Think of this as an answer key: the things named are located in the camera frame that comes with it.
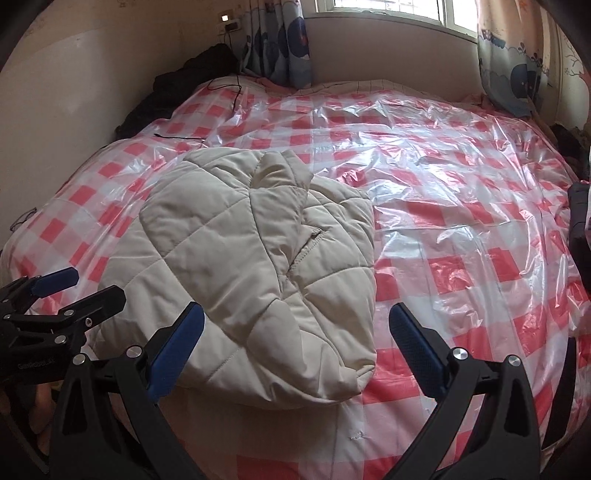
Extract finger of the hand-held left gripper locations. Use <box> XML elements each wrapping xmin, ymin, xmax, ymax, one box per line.
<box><xmin>9</xmin><ymin>285</ymin><xmax>126</xmax><ymax>347</ymax></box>
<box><xmin>0</xmin><ymin>267</ymin><xmax>80</xmax><ymax>315</ymax></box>

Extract dark cloth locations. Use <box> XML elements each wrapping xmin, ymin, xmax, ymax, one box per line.
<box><xmin>549</xmin><ymin>124</ymin><xmax>591</xmax><ymax>180</ymax></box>

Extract pink checkered plastic sheet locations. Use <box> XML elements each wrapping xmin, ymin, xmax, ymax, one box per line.
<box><xmin>0</xmin><ymin>80</ymin><xmax>591</xmax><ymax>480</ymax></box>

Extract blue printed curtain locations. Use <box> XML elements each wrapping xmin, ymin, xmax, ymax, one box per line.
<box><xmin>475</xmin><ymin>0</ymin><xmax>583</xmax><ymax>130</ymax></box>
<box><xmin>242</xmin><ymin>0</ymin><xmax>315</xmax><ymax>88</ymax></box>

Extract window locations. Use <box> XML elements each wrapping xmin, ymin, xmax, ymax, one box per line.
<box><xmin>316</xmin><ymin>0</ymin><xmax>478</xmax><ymax>40</ymax></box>

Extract black charging cable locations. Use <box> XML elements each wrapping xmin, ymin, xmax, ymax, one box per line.
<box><xmin>154</xmin><ymin>28</ymin><xmax>244</xmax><ymax>140</ymax></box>

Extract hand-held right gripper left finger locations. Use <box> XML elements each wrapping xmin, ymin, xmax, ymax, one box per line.
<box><xmin>48</xmin><ymin>302</ymin><xmax>205</xmax><ymax>480</ymax></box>

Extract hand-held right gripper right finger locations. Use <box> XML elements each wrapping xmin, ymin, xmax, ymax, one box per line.
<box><xmin>389</xmin><ymin>302</ymin><xmax>541</xmax><ymax>480</ymax></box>

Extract beige striped mattress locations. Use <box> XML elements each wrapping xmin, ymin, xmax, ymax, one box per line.
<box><xmin>295</xmin><ymin>79</ymin><xmax>481</xmax><ymax>99</ymax></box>

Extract cream quilted jacket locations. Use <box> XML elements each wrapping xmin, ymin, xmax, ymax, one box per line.
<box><xmin>88</xmin><ymin>148</ymin><xmax>377</xmax><ymax>409</ymax></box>

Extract black clothing pile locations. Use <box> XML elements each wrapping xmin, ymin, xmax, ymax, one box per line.
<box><xmin>115</xmin><ymin>44</ymin><xmax>241</xmax><ymax>139</ymax></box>

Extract black object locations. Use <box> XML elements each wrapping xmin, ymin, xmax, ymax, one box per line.
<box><xmin>567</xmin><ymin>182</ymin><xmax>591</xmax><ymax>289</ymax></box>

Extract person's left hand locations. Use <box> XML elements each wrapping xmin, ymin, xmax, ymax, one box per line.
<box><xmin>25</xmin><ymin>383</ymin><xmax>61</xmax><ymax>457</ymax></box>

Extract eyeglasses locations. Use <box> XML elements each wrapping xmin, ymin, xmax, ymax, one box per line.
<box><xmin>10</xmin><ymin>209</ymin><xmax>38</xmax><ymax>232</ymax></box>

